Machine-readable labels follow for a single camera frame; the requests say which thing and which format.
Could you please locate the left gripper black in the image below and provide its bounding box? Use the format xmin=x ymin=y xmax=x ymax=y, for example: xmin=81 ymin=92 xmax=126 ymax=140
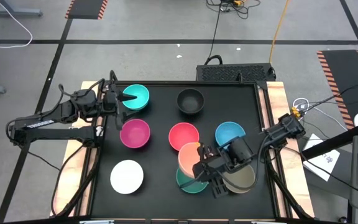
xmin=101 ymin=83 xmax=139 ymax=131

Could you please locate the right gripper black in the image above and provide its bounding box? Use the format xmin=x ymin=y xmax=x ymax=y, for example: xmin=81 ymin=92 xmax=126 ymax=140
xmin=192 ymin=143 xmax=248 ymax=198

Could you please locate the peach bowl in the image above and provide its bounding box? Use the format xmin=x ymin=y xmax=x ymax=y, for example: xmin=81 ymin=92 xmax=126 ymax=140
xmin=177 ymin=142 xmax=202 ymax=179

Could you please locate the turquoise bowl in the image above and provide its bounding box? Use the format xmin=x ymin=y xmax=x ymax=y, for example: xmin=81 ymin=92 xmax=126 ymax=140
xmin=122 ymin=83 xmax=150 ymax=111

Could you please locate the magenta bowl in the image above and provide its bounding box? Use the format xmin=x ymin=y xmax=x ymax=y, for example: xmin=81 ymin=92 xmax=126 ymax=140
xmin=119 ymin=118 xmax=152 ymax=149

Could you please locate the green bowl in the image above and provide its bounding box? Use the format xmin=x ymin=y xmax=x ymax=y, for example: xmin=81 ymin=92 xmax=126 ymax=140
xmin=175 ymin=167 xmax=211 ymax=194

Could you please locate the coral red bowl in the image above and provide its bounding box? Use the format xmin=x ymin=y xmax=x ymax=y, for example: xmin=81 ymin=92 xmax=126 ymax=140
xmin=168 ymin=122 xmax=200 ymax=152

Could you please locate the blue bowl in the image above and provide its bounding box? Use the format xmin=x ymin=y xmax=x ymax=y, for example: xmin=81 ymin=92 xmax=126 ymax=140
xmin=214 ymin=121 xmax=247 ymax=150

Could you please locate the khaki beige bowl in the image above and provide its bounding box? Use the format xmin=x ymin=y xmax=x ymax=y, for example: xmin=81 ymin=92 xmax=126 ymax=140
xmin=221 ymin=163 xmax=257 ymax=194

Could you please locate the dark grey bowl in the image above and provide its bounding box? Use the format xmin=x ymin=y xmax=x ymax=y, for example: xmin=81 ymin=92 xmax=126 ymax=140
xmin=176 ymin=88 xmax=205 ymax=114

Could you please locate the white bowl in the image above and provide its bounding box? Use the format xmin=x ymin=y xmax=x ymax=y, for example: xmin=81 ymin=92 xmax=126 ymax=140
xmin=109 ymin=159 xmax=145 ymax=195

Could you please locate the wooden table side board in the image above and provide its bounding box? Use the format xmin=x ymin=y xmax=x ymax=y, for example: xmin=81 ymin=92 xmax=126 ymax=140
xmin=265 ymin=81 xmax=316 ymax=218
xmin=50 ymin=81 xmax=105 ymax=217

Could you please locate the black computer case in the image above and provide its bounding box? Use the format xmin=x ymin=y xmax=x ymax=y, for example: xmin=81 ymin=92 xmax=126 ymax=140
xmin=196 ymin=63 xmax=277 ymax=83

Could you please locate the small hazard striped mat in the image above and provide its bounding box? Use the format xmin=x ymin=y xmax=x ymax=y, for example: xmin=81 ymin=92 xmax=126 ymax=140
xmin=64 ymin=0 xmax=109 ymax=21

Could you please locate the white paper sheet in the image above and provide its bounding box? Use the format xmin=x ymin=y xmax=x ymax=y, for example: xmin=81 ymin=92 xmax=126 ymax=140
xmin=302 ymin=133 xmax=341 ymax=182

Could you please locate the black boom bar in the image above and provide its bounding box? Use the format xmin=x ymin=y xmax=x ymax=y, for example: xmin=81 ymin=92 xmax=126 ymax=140
xmin=300 ymin=123 xmax=358 ymax=161

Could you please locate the large hazard striped mat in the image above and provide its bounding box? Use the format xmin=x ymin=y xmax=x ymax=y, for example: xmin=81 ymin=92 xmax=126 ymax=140
xmin=316 ymin=49 xmax=358 ymax=131

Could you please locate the black table edge rail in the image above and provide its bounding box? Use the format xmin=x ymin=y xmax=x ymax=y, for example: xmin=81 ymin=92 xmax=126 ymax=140
xmin=113 ymin=80 xmax=262 ymax=86

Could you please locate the white coiled cable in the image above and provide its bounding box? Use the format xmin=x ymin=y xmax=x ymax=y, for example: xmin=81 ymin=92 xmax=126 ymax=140
xmin=292 ymin=97 xmax=349 ymax=131

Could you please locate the black floor cable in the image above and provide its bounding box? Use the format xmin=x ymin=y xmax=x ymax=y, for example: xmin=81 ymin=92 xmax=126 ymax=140
xmin=208 ymin=7 xmax=223 ymax=65

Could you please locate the white floor cable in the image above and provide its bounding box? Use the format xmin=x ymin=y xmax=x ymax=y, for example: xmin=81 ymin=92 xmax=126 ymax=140
xmin=0 ymin=0 xmax=34 ymax=50

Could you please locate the tangled black cable bundle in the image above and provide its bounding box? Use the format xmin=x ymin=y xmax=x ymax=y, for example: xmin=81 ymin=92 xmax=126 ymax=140
xmin=206 ymin=0 xmax=262 ymax=20

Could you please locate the yellow reel cable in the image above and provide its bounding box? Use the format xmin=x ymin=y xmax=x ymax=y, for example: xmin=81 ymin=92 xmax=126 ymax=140
xmin=268 ymin=0 xmax=291 ymax=65

